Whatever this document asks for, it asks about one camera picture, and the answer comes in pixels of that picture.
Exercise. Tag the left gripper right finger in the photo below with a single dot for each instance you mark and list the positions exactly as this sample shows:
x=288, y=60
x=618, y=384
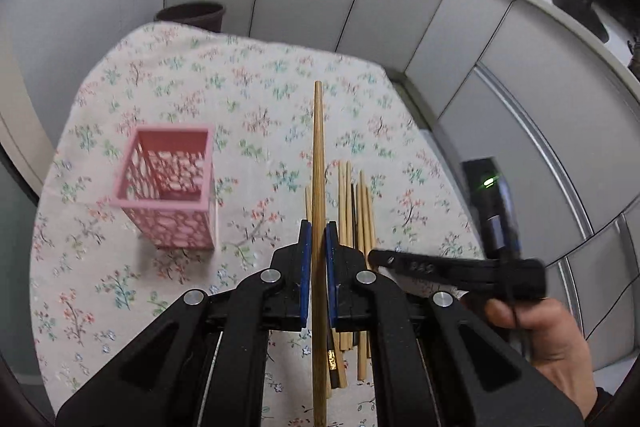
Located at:
x=359, y=299

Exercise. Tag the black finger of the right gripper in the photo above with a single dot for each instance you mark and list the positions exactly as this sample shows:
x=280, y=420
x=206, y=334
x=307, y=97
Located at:
x=466, y=274

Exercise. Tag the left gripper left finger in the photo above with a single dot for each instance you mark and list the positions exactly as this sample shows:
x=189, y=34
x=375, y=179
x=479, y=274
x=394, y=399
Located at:
x=278, y=297

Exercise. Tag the long wooden chopstick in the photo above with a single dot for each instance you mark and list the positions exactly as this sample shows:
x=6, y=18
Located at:
x=320, y=369

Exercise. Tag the person's right hand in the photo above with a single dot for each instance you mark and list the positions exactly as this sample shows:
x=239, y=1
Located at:
x=560, y=351

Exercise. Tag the black chopstick on table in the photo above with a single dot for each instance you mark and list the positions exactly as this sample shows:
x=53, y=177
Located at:
x=354, y=219

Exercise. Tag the pink perforated utensil holder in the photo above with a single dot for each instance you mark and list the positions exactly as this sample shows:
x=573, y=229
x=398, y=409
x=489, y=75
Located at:
x=165, y=185

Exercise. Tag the floral tablecloth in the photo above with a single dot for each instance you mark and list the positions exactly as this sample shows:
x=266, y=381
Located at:
x=97, y=282

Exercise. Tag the dark brown waste bin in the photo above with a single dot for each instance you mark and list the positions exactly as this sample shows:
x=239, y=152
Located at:
x=200, y=14

